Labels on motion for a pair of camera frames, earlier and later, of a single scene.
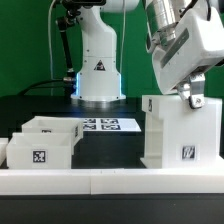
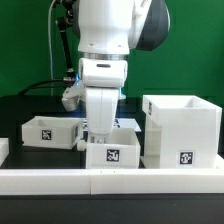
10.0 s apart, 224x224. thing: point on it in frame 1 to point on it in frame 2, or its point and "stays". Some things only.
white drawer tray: x=55 y=125 stays
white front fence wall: x=111 y=181 stays
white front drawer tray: x=40 y=150 to x=120 y=150
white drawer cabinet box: x=178 y=136 stays
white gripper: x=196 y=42 to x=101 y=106
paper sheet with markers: x=110 y=125 stays
